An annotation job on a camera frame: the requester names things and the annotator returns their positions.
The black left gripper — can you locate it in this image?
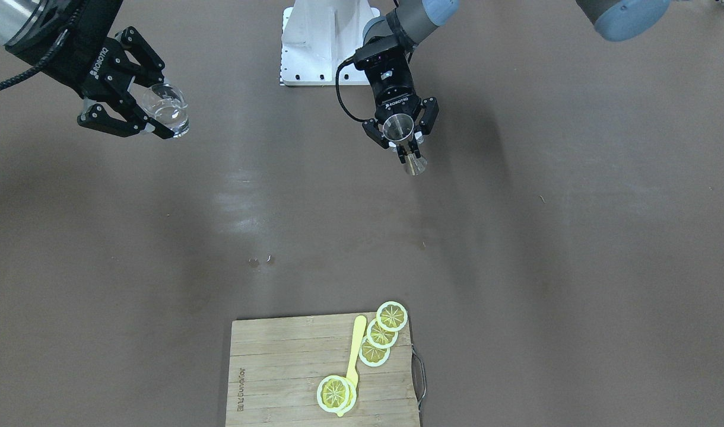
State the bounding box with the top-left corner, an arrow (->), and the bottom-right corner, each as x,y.
355,36 -> 440,151

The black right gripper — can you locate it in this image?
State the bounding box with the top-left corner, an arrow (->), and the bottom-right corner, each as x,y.
6,1 -> 174,139

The steel double jigger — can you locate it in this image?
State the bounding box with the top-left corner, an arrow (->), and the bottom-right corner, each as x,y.
383,113 -> 427,176

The clear glass cup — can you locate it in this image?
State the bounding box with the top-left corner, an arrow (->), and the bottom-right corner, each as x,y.
139,83 -> 189,138

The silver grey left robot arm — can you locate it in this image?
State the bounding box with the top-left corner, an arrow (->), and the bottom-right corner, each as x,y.
338,1 -> 669,160

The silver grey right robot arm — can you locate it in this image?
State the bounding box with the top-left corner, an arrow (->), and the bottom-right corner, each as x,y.
0,1 -> 189,139

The lemon slice outermost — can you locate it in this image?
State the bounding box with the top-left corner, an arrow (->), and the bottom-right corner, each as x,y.
376,301 -> 408,332

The lemon slice middle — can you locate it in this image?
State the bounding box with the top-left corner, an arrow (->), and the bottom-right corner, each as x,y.
366,320 -> 398,350

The bamboo cutting board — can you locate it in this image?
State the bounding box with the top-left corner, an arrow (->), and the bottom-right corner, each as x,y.
226,313 -> 422,426

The lemon slice at knife blade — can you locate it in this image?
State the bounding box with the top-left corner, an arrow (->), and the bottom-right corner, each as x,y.
316,375 -> 357,417

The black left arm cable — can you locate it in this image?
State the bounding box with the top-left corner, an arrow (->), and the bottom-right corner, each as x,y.
335,56 -> 374,124

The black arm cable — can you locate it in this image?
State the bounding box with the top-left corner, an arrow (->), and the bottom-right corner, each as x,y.
0,0 -> 87,98
335,56 -> 374,124

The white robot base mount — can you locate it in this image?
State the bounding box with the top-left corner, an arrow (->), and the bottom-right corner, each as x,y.
279,1 -> 380,87

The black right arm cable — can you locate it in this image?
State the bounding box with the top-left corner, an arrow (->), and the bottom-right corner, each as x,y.
0,0 -> 87,98

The lemon slice near knife handle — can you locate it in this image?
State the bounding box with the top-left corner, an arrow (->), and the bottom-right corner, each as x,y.
358,339 -> 391,367

